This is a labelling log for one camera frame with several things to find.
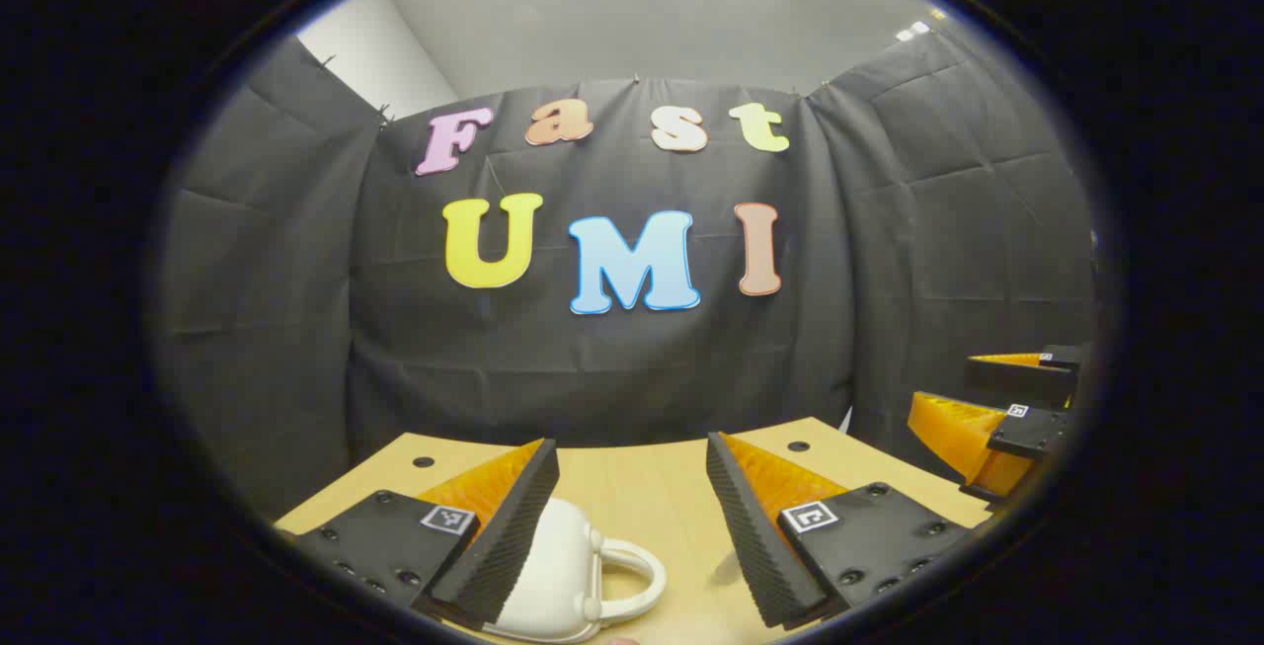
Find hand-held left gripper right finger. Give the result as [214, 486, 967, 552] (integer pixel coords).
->
[705, 432, 993, 630]

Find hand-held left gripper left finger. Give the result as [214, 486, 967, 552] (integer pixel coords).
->
[275, 438, 561, 628]

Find small white suitcase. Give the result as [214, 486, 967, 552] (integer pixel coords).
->
[484, 497, 668, 644]

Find black backdrop cloth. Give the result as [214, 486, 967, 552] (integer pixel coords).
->
[153, 28, 1097, 518]

